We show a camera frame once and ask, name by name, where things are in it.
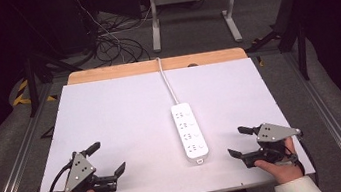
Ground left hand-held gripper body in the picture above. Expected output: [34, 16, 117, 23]
[58, 146, 119, 192]

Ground yellow black hazard tape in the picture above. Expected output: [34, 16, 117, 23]
[9, 75, 59, 108]

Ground tangle of black floor cables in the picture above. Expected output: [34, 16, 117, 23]
[72, 0, 167, 71]

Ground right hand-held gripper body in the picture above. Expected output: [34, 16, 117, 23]
[236, 117, 307, 172]

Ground person's right hand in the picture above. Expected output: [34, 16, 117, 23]
[251, 134, 308, 189]

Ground black metal stand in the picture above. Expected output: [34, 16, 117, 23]
[239, 0, 318, 90]
[19, 46, 92, 119]

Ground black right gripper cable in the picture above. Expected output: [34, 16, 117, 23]
[293, 131, 321, 190]

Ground white power strip cable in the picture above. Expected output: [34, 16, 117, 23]
[154, 54, 182, 108]

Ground white power strip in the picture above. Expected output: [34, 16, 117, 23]
[169, 100, 212, 169]

